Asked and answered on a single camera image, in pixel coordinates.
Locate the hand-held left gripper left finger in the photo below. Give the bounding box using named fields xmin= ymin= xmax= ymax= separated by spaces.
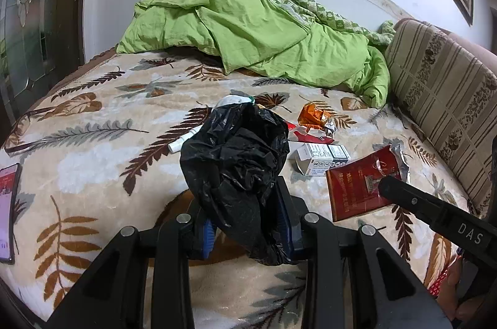
xmin=44 ymin=205 xmax=215 ymax=329

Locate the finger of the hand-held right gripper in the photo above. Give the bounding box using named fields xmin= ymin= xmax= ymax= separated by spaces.
xmin=378 ymin=176 xmax=497 ymax=256

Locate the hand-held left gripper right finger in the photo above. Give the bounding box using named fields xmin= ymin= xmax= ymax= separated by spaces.
xmin=274 ymin=177 xmax=454 ymax=329

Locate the dark red foil packet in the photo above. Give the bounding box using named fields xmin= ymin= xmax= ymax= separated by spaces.
xmin=325 ymin=144 xmax=411 ymax=223

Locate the black plastic bag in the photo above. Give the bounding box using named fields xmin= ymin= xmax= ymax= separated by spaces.
xmin=179 ymin=103 xmax=300 ymax=267

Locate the white spray bottle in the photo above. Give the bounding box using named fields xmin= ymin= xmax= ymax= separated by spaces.
xmin=169 ymin=128 xmax=203 ymax=155

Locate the orange foil wrapper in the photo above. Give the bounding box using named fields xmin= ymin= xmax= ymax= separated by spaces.
xmin=297 ymin=103 xmax=337 ymax=136

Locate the person's right hand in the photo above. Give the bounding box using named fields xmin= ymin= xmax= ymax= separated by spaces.
xmin=438 ymin=257 xmax=476 ymax=321

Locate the white cardboard box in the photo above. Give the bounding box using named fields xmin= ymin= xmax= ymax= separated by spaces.
xmin=290 ymin=143 xmax=352 ymax=177

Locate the small red wrapper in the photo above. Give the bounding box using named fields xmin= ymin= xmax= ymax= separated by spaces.
xmin=286 ymin=121 xmax=335 ymax=146

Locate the striped brown cushion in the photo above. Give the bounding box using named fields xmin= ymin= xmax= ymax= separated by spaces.
xmin=384 ymin=18 xmax=497 ymax=218

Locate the leaf print blanket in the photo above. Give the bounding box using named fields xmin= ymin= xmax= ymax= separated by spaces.
xmin=0 ymin=45 xmax=497 ymax=329

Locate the white crumpled cloth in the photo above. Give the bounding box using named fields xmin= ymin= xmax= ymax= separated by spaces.
xmin=215 ymin=91 xmax=256 ymax=109

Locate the smartphone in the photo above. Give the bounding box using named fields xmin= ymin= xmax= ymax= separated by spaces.
xmin=0 ymin=163 xmax=22 ymax=266

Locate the green quilt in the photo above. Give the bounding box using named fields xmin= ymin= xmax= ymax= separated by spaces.
xmin=116 ymin=0 xmax=396 ymax=109

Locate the dark wooden glass door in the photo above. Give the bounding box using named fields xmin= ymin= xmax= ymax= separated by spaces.
xmin=0 ymin=0 xmax=98 ymax=130

